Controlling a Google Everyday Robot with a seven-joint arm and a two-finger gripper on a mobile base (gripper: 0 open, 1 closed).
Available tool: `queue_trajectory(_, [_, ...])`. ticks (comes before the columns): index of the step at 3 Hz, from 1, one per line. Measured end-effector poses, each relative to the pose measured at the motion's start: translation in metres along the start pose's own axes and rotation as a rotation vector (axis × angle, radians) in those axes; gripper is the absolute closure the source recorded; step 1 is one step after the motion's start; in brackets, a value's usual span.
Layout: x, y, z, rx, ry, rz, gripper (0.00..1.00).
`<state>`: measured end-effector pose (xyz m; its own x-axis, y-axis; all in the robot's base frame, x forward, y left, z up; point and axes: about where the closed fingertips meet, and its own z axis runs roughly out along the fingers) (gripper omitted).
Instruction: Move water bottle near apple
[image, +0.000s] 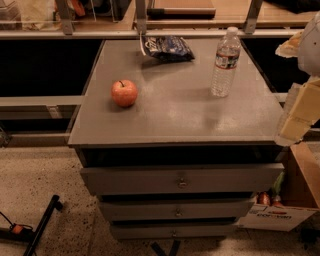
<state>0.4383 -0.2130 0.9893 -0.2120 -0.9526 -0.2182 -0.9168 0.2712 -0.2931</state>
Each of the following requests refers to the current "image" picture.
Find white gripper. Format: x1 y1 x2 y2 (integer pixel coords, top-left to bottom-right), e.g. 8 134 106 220
274 11 320 146

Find clear plastic water bottle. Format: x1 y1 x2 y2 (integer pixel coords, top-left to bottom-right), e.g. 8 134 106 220
210 27 241 97

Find red apple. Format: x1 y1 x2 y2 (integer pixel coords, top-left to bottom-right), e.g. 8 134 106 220
111 80 138 107

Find cardboard box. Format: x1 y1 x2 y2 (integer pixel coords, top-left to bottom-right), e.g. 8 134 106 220
239 142 320 231

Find top grey drawer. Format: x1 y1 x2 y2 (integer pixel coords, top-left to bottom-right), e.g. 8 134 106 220
80 163 284 195

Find grey drawer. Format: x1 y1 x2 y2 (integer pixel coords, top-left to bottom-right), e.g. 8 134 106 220
110 224 237 240
99 199 253 221
80 163 284 195

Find items in cardboard box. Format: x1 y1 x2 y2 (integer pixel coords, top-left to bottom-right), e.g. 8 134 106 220
256 171 285 206

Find blue chip bag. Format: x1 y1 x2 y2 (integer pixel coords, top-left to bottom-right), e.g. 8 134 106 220
140 35 195 62

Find grey drawer cabinet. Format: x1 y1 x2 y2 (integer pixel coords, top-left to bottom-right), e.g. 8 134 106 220
69 39 281 226

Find middle grey drawer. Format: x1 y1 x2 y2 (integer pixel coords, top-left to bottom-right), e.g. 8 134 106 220
99 199 253 221

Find bottom grey drawer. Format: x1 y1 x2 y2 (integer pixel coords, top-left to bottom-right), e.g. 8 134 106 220
110 224 237 240

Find black metal stand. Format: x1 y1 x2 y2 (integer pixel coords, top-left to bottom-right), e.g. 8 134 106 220
0 195 63 256

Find orange clamp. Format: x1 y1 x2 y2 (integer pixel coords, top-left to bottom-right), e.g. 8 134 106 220
11 224 24 234

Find metal shelf rail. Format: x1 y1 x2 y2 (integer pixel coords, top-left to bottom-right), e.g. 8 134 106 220
0 0 320 41

